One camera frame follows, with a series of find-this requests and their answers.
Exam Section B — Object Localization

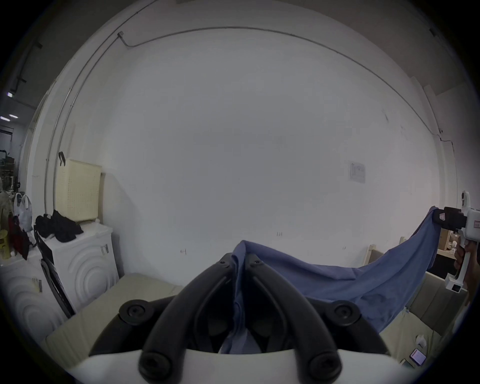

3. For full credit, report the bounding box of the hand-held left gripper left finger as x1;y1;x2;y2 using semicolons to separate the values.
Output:
89;253;241;382

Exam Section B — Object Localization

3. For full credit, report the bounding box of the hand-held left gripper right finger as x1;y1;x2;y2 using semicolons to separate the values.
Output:
243;253;389;382

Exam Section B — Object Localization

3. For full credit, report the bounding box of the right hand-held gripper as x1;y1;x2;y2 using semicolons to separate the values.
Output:
432;190;480;292

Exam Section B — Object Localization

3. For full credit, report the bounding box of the blue shirt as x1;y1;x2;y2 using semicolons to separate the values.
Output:
218;205;444;355

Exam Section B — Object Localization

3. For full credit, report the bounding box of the person's right hand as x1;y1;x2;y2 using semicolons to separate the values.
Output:
453;239;480;286

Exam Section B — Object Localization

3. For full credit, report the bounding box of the bed with beige sheet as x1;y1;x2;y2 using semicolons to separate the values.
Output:
45;272;454;376

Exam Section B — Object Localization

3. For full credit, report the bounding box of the grey padded headboard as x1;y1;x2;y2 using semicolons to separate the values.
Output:
407;269;470;335

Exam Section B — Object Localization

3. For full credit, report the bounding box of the white washing machine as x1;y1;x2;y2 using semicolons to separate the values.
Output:
0;245;76;361
34;219;121;319

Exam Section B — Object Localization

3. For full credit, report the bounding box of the phone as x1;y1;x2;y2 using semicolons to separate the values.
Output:
409;347;428;367

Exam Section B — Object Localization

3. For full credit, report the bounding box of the black clothes pile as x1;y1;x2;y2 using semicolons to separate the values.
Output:
34;210;84;243

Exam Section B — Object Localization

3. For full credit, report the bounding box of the cream plastic laundry basket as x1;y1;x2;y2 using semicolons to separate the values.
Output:
54;158;103;223

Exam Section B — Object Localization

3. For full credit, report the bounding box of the white plastic bag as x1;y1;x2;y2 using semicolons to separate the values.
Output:
14;193;34;234

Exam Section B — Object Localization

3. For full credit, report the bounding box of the paper sheet on wall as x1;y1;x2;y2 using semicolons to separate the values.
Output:
348;161;367;184

